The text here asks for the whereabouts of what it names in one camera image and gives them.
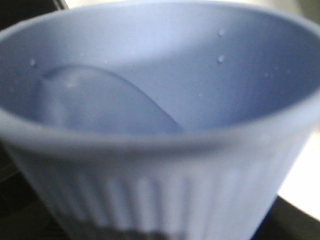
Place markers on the light blue ribbed cup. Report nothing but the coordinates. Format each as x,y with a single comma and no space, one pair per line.
159,119

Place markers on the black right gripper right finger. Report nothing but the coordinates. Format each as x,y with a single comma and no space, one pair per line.
286,222

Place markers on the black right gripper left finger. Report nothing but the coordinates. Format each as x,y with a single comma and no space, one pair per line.
23,216

